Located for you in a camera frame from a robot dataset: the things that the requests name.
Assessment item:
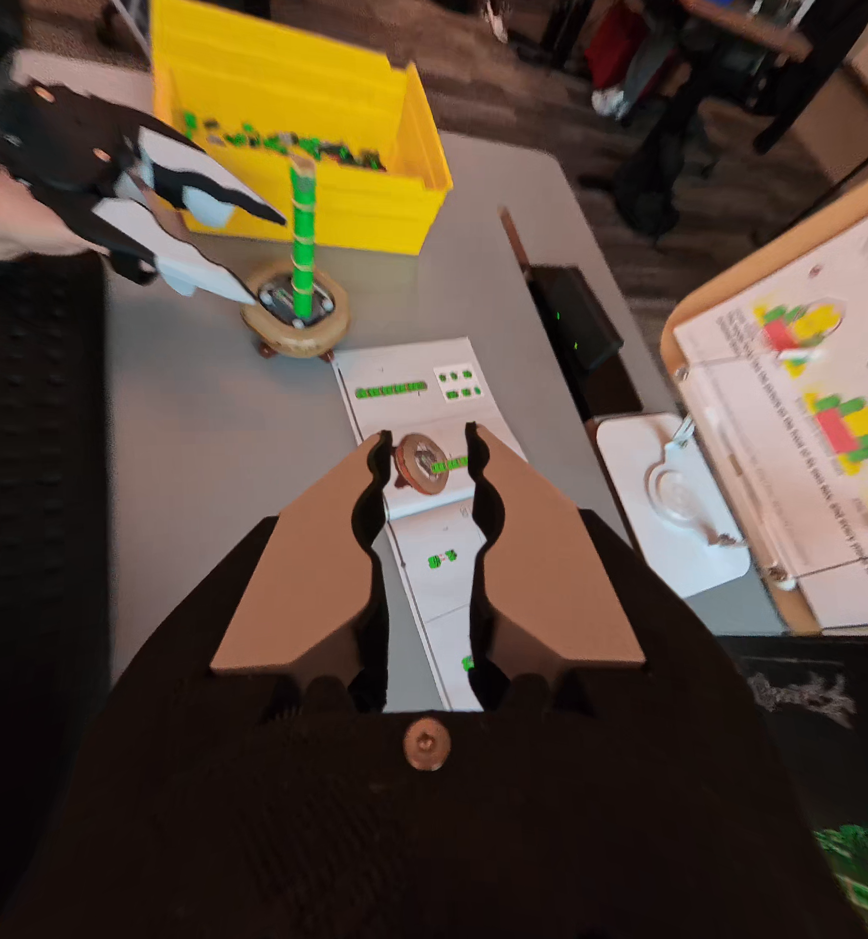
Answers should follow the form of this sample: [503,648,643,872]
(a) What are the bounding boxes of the pile of green brick pieces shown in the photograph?
[180,110,387,173]

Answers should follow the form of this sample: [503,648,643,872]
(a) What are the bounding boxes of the green brick bamboo stalk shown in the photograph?
[287,150,319,324]

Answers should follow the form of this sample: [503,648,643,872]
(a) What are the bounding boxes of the white page holder bar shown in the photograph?
[676,363,801,591]

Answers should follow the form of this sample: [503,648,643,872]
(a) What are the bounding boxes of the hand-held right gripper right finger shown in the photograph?
[465,421,647,711]

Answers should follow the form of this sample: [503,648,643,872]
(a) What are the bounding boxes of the black power box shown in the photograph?
[529,264,625,374]

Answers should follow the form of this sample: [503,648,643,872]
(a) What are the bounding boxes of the black bag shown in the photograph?
[613,125,688,236]

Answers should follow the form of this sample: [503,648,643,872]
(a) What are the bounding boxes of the building instruction booklet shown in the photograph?
[331,336,530,713]

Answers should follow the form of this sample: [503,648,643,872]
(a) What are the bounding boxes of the black textured mat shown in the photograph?
[0,253,108,933]

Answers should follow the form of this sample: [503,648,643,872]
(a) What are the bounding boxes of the printed instruction sheet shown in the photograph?
[672,198,868,630]

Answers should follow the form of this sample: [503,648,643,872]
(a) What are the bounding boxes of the yellow plastic bin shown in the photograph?
[149,0,454,256]

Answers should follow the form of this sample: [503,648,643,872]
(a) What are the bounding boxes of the white stand base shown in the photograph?
[595,411,752,599]

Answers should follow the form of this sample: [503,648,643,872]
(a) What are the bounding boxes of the grey desk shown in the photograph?
[8,50,787,713]

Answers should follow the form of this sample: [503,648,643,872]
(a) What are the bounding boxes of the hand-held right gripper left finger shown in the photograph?
[210,430,394,711]

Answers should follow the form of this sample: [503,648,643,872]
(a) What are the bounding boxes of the red container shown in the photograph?
[584,3,647,70]

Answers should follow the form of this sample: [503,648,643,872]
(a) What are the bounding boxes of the person's left hand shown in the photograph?
[0,147,112,265]

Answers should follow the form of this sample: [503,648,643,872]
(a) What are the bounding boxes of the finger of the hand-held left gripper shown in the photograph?
[90,197,260,306]
[134,126,289,230]

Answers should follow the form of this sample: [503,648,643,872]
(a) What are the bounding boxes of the black product box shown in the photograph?
[720,634,868,939]

